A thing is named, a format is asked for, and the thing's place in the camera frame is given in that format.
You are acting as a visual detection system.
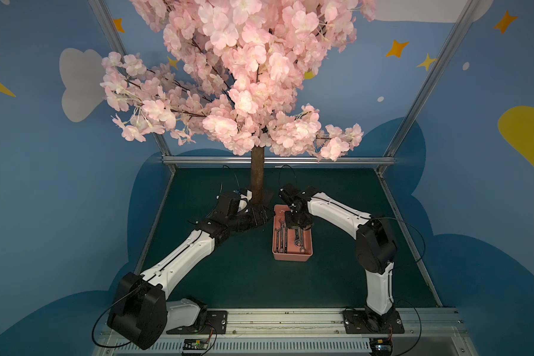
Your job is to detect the pink blossom artificial tree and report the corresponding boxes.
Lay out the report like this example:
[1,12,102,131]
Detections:
[101,1,376,204]

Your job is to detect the right circuit board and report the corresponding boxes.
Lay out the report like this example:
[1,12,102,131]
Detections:
[369,338,393,356]

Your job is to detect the green table mat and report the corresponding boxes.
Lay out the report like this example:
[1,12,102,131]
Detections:
[139,166,439,309]

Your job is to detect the pink plastic storage box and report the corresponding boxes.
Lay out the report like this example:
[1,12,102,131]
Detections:
[271,205,314,262]

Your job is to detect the aluminium back crossbar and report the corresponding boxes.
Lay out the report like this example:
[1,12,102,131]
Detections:
[160,156,395,167]

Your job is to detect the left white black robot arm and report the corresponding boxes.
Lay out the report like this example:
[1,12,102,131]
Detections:
[107,190,274,350]

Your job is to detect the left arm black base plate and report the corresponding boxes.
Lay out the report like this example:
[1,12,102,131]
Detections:
[166,310,228,335]

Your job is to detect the large silver Greener wrench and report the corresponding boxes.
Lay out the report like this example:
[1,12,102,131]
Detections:
[281,222,289,254]

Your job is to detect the left green circuit board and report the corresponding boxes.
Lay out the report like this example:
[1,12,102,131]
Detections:
[182,338,210,354]

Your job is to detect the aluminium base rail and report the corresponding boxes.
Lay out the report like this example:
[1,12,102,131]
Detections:
[92,307,478,355]

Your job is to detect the aluminium frame post right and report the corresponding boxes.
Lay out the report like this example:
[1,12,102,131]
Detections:
[384,0,481,160]

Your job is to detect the small silver Greener wrench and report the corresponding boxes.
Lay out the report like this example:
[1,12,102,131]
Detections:
[274,228,281,254]

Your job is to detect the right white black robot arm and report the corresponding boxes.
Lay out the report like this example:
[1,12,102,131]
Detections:
[279,184,398,317]

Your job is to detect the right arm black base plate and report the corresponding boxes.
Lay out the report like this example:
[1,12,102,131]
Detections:
[342,308,405,335]

